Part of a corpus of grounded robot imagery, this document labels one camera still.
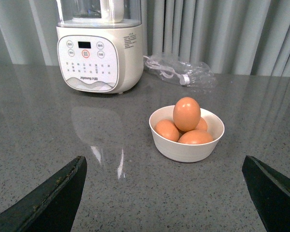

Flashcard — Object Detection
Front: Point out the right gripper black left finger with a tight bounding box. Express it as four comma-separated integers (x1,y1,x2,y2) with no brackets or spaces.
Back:
0,156,87,232

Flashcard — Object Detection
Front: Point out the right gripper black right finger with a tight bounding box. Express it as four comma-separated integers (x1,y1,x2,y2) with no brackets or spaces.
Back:
242,156,290,232

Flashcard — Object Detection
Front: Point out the brown egg front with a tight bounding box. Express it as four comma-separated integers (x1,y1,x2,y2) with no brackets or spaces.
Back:
178,130,214,145

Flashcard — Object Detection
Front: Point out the brown egg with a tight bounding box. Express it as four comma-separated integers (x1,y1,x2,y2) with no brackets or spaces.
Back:
173,97,201,132
178,130,214,145
195,117,208,131
154,119,180,142

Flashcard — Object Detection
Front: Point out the brown egg back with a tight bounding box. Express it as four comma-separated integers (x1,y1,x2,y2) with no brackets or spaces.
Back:
195,117,208,131

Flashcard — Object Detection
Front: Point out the white ceramic bowl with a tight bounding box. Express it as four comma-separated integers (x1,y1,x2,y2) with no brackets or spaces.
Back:
149,105,225,163

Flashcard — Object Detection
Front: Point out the clear plastic bag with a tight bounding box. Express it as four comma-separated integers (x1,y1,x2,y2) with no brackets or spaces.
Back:
143,53,217,88

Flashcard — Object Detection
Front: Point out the grey curtain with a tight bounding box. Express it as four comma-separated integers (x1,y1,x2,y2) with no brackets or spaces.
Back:
0,0,290,77

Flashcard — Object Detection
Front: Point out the white soy milk maker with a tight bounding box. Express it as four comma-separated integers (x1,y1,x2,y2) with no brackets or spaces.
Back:
56,0,144,94

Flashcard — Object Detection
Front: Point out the white power cord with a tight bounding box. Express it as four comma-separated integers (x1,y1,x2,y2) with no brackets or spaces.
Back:
143,55,190,86

